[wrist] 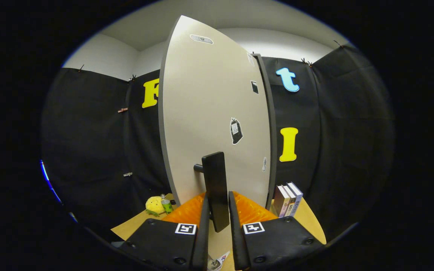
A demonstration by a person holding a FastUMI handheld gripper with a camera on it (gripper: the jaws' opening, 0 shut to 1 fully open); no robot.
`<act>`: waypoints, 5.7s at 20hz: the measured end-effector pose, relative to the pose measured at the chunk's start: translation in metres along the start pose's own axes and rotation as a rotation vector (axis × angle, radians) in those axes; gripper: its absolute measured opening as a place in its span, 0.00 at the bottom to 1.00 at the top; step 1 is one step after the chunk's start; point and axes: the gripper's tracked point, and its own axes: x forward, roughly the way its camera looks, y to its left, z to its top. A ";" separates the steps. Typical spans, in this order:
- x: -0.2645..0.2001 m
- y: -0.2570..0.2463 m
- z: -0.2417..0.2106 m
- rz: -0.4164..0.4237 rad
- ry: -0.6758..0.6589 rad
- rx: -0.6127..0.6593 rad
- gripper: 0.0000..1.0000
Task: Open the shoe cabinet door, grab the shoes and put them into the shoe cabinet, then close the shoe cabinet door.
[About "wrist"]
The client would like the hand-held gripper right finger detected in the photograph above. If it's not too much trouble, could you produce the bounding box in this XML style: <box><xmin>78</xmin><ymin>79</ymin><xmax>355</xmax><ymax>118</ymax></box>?
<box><xmin>228</xmin><ymin>191</ymin><xmax>325</xmax><ymax>271</ymax></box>

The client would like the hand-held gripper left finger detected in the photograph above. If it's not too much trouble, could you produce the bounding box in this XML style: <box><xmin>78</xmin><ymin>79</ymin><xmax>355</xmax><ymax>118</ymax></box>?
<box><xmin>121</xmin><ymin>191</ymin><xmax>211</xmax><ymax>271</ymax></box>

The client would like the white shoe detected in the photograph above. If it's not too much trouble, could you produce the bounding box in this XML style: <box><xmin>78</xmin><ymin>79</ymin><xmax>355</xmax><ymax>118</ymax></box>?
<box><xmin>206</xmin><ymin>251</ymin><xmax>231</xmax><ymax>271</ymax></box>

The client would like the grey shoe cabinet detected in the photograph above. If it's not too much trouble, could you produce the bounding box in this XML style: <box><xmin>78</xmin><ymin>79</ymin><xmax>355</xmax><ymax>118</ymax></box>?
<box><xmin>253</xmin><ymin>53</ymin><xmax>278</xmax><ymax>210</ymax></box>

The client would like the beige shoe cabinet door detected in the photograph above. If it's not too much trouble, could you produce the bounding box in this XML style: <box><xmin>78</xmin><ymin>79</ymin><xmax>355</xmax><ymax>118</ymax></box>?
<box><xmin>158</xmin><ymin>15</ymin><xmax>272</xmax><ymax>233</ymax></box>

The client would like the green drink bottle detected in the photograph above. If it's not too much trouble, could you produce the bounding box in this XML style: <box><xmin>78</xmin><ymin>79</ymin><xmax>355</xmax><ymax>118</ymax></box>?
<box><xmin>160</xmin><ymin>194</ymin><xmax>173</xmax><ymax>214</ymax></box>

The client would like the maroon spine book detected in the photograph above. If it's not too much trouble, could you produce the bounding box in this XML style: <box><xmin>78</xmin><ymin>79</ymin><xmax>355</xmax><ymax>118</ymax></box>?
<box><xmin>274</xmin><ymin>185</ymin><xmax>291</xmax><ymax>218</ymax></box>

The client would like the yellow plush toy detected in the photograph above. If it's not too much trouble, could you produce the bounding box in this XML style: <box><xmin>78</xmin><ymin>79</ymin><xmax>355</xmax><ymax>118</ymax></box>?
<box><xmin>145</xmin><ymin>196</ymin><xmax>167</xmax><ymax>217</ymax></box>

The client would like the black backdrop cloth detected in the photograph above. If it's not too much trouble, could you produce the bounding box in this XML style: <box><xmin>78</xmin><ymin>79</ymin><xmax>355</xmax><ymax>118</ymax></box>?
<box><xmin>40</xmin><ymin>44</ymin><xmax>395</xmax><ymax>241</ymax></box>

